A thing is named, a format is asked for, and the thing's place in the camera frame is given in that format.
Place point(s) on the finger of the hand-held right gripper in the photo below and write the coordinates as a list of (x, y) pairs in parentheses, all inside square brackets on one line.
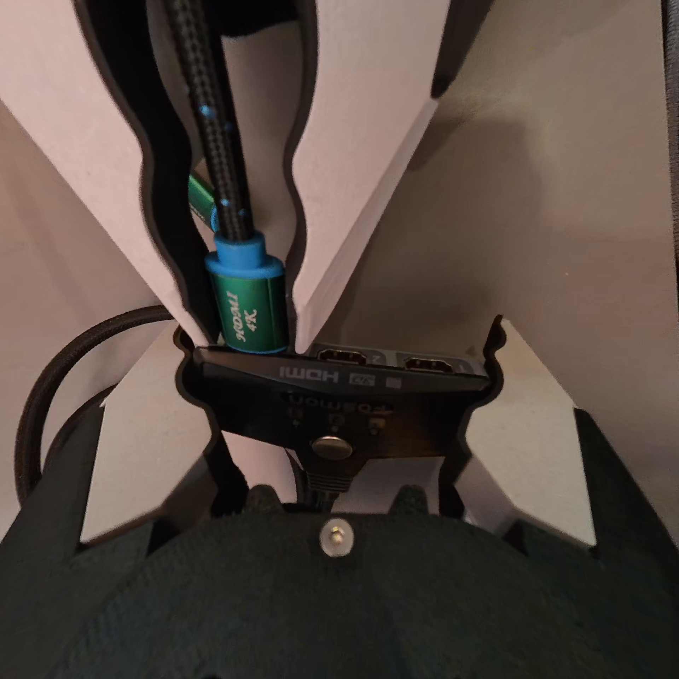
[(360, 106), (63, 106)]

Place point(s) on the silver black hdmi switch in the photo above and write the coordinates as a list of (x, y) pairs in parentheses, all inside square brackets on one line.
[(414, 424)]

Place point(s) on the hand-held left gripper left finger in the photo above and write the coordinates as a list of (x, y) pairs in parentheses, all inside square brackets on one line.
[(143, 451)]

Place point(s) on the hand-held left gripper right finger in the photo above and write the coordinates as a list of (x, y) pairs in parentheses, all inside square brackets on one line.
[(530, 451)]

